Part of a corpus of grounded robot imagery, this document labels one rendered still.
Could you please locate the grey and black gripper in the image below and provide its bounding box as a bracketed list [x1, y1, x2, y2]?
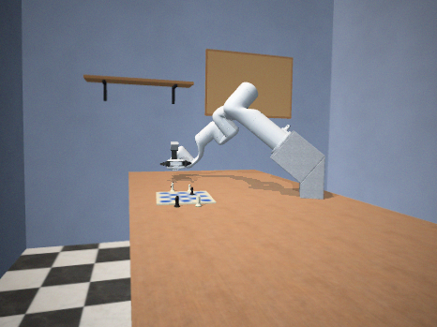
[160, 158, 191, 171]

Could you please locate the blue and cream chessboard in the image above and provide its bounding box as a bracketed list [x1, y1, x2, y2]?
[157, 191, 216, 205]

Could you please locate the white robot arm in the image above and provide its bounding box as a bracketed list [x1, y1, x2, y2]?
[170, 82, 291, 169]

